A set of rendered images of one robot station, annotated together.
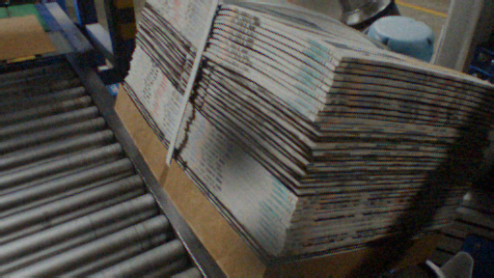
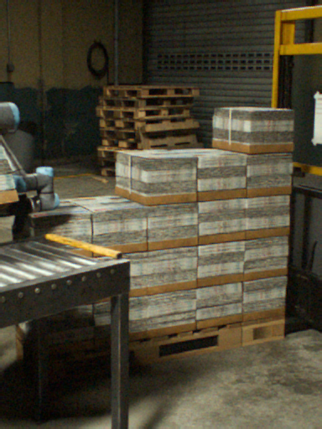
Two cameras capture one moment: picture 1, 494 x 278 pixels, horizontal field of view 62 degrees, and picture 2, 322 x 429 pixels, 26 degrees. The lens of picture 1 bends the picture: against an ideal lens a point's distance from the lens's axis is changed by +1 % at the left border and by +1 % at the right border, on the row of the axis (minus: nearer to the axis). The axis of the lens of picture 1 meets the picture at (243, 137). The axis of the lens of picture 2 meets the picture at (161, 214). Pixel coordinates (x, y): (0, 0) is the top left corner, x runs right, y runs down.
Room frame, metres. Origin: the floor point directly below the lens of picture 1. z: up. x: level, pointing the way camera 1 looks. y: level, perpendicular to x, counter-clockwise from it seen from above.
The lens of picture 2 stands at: (0.37, 2.71, 1.46)
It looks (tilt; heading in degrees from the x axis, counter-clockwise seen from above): 11 degrees down; 255
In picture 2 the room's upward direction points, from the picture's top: 1 degrees clockwise
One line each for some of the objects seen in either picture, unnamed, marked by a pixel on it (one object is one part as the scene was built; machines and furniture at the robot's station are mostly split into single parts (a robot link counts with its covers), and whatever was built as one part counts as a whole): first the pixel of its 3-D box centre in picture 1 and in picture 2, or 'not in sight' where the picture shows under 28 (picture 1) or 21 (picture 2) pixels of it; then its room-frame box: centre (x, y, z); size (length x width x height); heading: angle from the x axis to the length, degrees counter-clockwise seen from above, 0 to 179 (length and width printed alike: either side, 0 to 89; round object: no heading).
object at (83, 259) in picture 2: not in sight; (64, 256); (0.06, 0.12, 0.77); 0.47 x 0.05 x 0.05; 121
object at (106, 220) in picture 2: not in sight; (132, 277); (-0.40, -0.73, 0.42); 1.17 x 0.39 x 0.83; 12
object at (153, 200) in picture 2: not in sight; (154, 193); (-0.53, -0.76, 0.86); 0.38 x 0.29 x 0.04; 103
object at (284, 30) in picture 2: not in sight; (278, 156); (-1.47, -1.30, 0.97); 0.09 x 0.09 x 1.75; 12
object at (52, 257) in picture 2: not in sight; (50, 260); (0.11, 0.15, 0.77); 0.47 x 0.05 x 0.05; 121
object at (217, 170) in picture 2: not in sight; (204, 173); (-0.82, -0.82, 0.95); 0.38 x 0.29 x 0.23; 103
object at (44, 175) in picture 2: not in sight; (42, 180); (0.09, -0.33, 1.01); 0.11 x 0.08 x 0.11; 36
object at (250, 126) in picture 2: not in sight; (248, 223); (-1.11, -0.88, 0.65); 0.39 x 0.30 x 1.29; 102
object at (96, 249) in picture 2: not in sight; (82, 245); (-0.02, 0.09, 0.81); 0.43 x 0.03 x 0.02; 121
